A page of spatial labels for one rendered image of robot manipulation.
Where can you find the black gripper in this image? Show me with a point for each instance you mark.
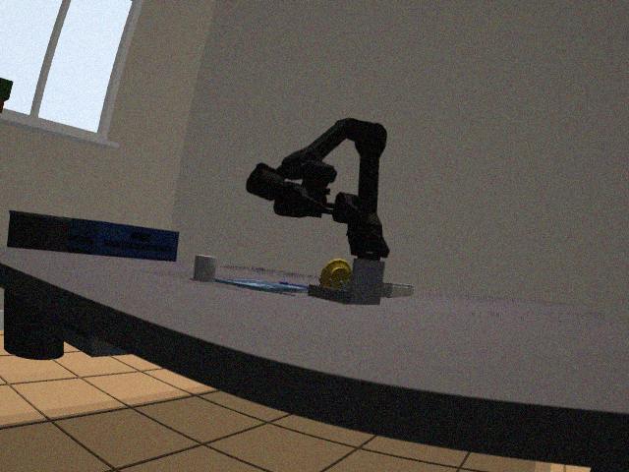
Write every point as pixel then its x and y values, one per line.
pixel 296 201

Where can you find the light blue flat mat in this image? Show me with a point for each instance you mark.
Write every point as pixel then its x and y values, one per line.
pixel 260 285

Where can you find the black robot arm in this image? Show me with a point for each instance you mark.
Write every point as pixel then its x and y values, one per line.
pixel 365 233

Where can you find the yellow plate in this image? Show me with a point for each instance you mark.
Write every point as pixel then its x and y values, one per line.
pixel 336 270

